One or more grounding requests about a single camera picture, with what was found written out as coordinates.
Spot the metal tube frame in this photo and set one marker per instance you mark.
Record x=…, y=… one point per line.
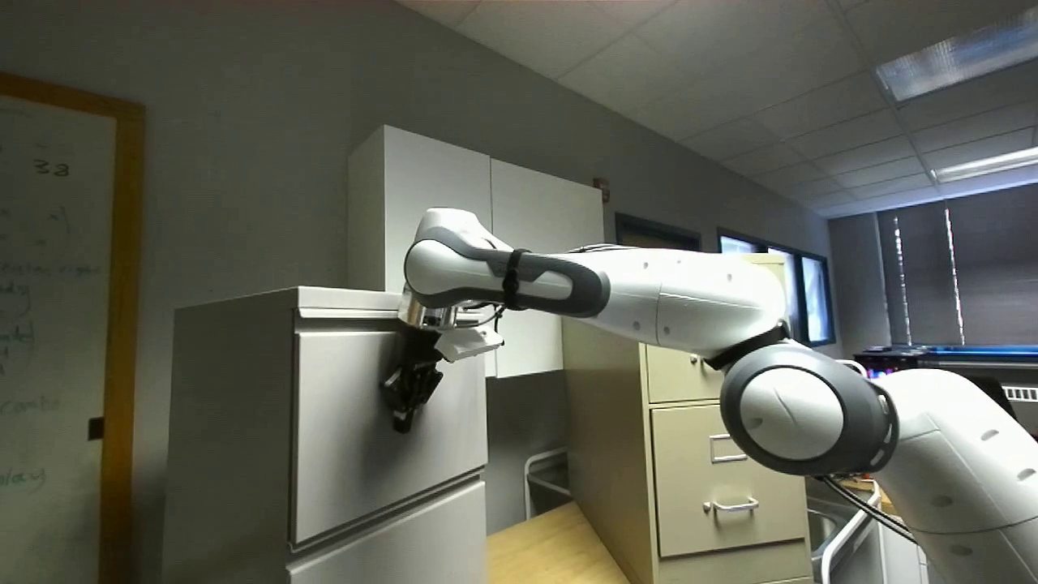
x=539, y=482

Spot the blue edged shelf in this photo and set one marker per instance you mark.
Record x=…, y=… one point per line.
x=953, y=350

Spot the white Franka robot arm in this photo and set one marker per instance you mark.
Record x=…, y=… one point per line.
x=756, y=357

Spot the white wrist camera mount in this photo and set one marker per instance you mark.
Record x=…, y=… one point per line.
x=468, y=335

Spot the window with grey blinds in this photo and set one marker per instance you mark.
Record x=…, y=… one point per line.
x=953, y=270

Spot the wood framed whiteboard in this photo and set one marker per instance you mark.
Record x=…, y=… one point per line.
x=67, y=325

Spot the grey cabinet drawer plain front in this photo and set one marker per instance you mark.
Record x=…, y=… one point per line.
x=400, y=546

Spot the grey metal filing cabinet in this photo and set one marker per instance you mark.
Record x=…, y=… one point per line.
x=230, y=441

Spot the narrow ceiling light panel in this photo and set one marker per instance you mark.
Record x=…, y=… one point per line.
x=991, y=163

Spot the beige metal filing cabinet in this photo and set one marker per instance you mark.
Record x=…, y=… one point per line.
x=605, y=441

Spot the white wall cabinet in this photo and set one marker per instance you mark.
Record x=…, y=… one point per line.
x=466, y=195

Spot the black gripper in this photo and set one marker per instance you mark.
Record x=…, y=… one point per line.
x=422, y=347

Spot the beige drawer with label holder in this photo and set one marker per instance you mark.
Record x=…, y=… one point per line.
x=714, y=476

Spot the dark interior window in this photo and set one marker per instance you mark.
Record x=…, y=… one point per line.
x=814, y=297

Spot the large ceiling light panel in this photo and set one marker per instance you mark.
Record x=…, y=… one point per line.
x=957, y=53

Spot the metal label holder frame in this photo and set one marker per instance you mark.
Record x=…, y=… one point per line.
x=728, y=449

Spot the grey cabinet drawer with overhang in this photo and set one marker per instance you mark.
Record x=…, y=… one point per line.
x=358, y=433

